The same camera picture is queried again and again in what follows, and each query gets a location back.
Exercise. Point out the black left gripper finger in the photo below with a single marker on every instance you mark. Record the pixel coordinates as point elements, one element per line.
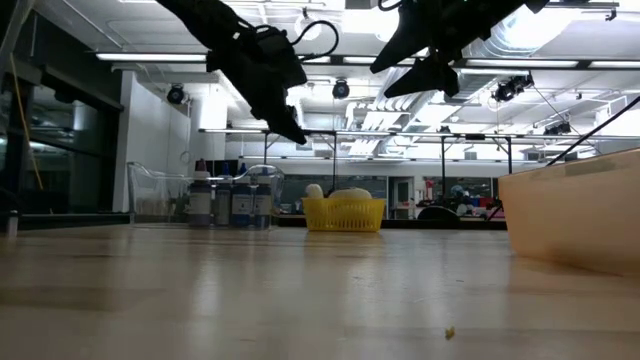
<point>290,127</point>

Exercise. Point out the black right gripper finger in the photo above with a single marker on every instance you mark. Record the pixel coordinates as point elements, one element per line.
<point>430,77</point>
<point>410,40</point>

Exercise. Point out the lavender frosted toy donut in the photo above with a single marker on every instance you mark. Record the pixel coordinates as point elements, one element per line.
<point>315,191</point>

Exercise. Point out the blue ink bottle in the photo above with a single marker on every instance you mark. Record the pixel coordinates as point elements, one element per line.
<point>262,205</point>
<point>223,205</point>
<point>242,205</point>

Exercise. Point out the small patterned bowl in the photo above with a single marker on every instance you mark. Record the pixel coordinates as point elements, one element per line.
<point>350,194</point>

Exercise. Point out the purple ink bottle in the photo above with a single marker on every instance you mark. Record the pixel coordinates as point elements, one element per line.
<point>200,205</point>

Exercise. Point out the black ceiling spotlight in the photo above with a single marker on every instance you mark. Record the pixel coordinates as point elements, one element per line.
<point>510,89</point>
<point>557,129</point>

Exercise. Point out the yellow plastic basket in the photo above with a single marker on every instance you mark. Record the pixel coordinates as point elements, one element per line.
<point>345,217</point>

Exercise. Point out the long ceiling light strip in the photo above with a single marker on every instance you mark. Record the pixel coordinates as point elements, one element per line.
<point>150,57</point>

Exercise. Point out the black round chair back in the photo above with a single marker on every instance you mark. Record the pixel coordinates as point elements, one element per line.
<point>439,215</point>

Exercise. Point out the clear plastic bin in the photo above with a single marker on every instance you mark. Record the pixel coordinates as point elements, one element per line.
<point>150,200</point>

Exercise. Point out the small yellow crumb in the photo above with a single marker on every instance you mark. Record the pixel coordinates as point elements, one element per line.
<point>449,333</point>

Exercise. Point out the black metal frame rig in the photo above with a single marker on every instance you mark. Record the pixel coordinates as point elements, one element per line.
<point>334,150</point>

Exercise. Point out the silver ventilation duct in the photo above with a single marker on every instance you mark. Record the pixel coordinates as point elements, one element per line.
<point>520,35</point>

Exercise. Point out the black ceiling dome camera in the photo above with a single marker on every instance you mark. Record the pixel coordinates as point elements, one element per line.
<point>176,95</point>
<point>341,90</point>

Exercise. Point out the black table frame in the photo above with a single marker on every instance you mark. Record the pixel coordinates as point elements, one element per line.
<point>75,220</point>

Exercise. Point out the small grey post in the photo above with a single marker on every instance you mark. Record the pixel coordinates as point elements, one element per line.
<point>12,225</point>

